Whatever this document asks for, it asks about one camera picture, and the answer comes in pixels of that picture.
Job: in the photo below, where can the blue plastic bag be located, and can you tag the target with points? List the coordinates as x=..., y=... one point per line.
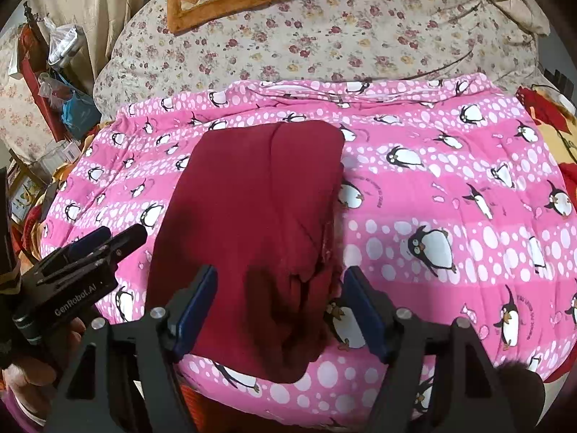
x=79, y=112

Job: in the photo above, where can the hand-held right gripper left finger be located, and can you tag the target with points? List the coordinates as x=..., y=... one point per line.
x=196, y=311

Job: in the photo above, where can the beige curtain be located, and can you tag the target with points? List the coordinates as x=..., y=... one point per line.
x=90, y=0

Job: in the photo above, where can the red yellow printed blanket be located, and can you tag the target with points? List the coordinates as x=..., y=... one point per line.
x=545, y=117

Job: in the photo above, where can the clear plastic bag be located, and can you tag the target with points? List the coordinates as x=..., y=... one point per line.
x=63, y=45

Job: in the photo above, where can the red wooden frame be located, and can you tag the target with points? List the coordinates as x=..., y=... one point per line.
x=34, y=76

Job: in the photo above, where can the floral bed sheet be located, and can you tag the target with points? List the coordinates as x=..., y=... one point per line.
x=18, y=117

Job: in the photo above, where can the yellow red cloth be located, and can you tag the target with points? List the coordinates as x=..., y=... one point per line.
x=34, y=230

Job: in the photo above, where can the dark furry cloth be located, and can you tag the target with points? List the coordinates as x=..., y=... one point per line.
x=518, y=392

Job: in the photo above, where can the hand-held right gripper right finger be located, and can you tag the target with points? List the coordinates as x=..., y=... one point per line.
x=365, y=311

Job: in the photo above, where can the floral quilt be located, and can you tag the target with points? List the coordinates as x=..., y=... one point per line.
x=360, y=31

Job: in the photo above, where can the pink penguin print blanket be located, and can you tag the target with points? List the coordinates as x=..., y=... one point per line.
x=450, y=234

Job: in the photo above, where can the dark red garment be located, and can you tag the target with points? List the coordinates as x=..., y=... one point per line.
x=252, y=198

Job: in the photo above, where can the white box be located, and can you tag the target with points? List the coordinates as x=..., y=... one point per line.
x=58, y=153

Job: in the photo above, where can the person's left hand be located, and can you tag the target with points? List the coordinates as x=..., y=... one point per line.
x=31, y=383

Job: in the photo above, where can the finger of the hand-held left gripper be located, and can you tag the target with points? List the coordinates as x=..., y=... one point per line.
x=90, y=241
x=128, y=239

